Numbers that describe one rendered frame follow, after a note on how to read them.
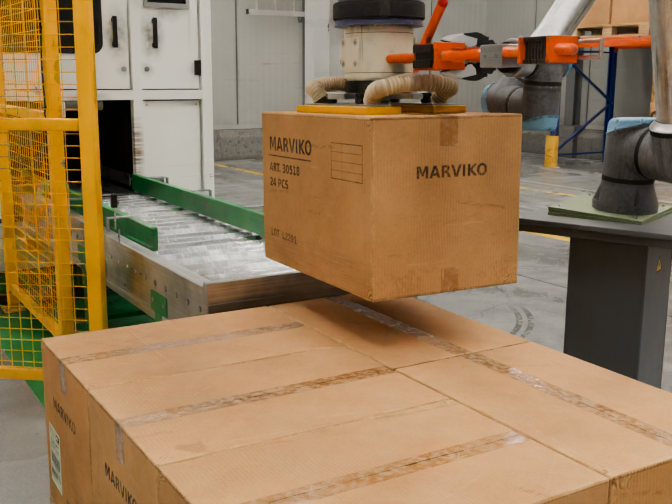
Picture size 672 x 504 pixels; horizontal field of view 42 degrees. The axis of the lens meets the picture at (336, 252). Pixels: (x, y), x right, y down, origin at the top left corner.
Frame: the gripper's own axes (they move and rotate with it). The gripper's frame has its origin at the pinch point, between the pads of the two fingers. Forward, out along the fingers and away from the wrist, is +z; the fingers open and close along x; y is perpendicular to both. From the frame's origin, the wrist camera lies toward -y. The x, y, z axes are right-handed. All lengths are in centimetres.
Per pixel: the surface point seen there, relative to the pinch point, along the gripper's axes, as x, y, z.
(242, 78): -11, 948, -391
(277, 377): -66, -3, 44
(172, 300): -70, 82, 35
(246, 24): 60, 948, -399
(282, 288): -63, 55, 13
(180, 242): -66, 149, 7
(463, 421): -66, -41, 26
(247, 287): -61, 55, 24
